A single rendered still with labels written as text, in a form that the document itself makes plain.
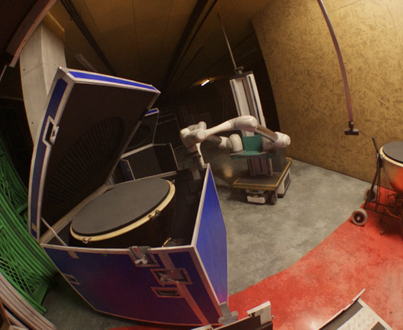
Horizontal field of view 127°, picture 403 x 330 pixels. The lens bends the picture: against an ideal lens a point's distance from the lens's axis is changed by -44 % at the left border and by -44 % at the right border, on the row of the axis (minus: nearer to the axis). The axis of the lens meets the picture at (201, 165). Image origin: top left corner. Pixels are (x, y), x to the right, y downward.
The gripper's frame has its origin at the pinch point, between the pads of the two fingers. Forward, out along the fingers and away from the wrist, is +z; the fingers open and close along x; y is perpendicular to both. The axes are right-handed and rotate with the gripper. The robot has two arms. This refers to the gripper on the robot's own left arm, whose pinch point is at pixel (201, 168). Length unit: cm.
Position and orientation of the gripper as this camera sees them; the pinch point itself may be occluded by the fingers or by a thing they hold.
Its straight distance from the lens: 163.2
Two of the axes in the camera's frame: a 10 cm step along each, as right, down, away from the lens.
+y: 9.0, -3.7, -2.2
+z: 4.2, 8.7, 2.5
